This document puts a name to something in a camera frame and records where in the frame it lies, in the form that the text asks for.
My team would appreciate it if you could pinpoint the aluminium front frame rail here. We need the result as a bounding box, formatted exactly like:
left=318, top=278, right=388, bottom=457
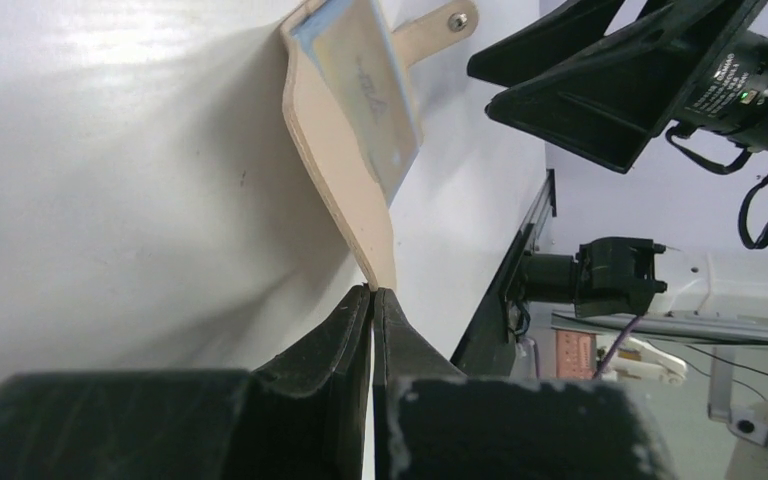
left=550, top=311, right=768, bottom=346

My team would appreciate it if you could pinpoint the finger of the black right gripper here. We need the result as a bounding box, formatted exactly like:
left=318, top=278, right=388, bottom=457
left=467, top=1, right=624, bottom=87
left=485, top=0, right=766, bottom=174

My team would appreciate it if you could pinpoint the beige leather card holder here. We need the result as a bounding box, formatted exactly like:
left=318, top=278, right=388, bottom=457
left=278, top=1, right=479, bottom=290

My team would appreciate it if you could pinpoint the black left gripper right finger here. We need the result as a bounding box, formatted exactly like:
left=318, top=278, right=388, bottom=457
left=371, top=289, right=676, bottom=479

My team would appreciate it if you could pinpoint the blue credit card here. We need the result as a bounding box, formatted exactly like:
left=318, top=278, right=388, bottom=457
left=291, top=0, right=421, bottom=204

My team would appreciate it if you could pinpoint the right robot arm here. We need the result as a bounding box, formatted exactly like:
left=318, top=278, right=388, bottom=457
left=467, top=1, right=768, bottom=317

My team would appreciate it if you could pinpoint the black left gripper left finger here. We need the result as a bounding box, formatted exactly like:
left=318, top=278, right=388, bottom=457
left=0, top=286, right=372, bottom=479

